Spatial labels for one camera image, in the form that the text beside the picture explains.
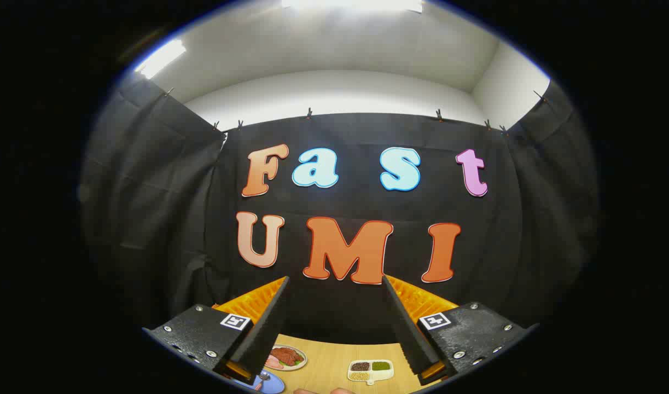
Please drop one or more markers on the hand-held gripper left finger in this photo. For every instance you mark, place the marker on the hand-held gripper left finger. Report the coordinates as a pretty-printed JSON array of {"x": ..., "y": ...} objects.
[{"x": 266, "y": 334}]

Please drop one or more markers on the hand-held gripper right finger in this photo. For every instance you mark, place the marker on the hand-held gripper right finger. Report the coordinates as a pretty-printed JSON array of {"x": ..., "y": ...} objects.
[{"x": 411, "y": 334}]

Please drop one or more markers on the brown steak piece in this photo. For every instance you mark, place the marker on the brown steak piece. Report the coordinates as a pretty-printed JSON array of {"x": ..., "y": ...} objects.
[{"x": 284, "y": 355}]

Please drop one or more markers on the pink ham slice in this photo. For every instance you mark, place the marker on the pink ham slice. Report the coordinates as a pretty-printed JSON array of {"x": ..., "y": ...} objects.
[{"x": 271, "y": 363}]

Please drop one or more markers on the green mung beans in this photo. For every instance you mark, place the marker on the green mung beans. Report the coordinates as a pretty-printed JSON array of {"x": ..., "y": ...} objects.
[{"x": 381, "y": 365}]

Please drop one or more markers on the white oval plate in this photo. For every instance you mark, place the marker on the white oval plate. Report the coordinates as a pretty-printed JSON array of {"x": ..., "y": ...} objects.
[{"x": 298, "y": 365}]

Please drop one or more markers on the white divided tray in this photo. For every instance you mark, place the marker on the white divided tray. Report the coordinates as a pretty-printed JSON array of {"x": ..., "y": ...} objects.
[{"x": 382, "y": 374}]

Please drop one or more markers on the blue round plate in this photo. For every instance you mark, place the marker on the blue round plate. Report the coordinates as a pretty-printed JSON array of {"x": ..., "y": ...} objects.
[{"x": 274, "y": 384}]

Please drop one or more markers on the dark brown beans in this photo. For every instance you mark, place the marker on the dark brown beans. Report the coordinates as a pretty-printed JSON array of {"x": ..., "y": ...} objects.
[{"x": 360, "y": 366}]

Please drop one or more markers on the yellow soybeans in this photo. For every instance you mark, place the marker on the yellow soybeans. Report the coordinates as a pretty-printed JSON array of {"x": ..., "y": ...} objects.
[{"x": 359, "y": 376}]

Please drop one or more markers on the row of black cloth clips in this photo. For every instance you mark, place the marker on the row of black cloth clips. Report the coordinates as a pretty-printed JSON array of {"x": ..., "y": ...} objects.
[{"x": 309, "y": 114}]

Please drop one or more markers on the ceiling light panel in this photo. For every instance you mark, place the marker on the ceiling light panel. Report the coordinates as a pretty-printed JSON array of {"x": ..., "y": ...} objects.
[
  {"x": 350, "y": 4},
  {"x": 159, "y": 59}
]

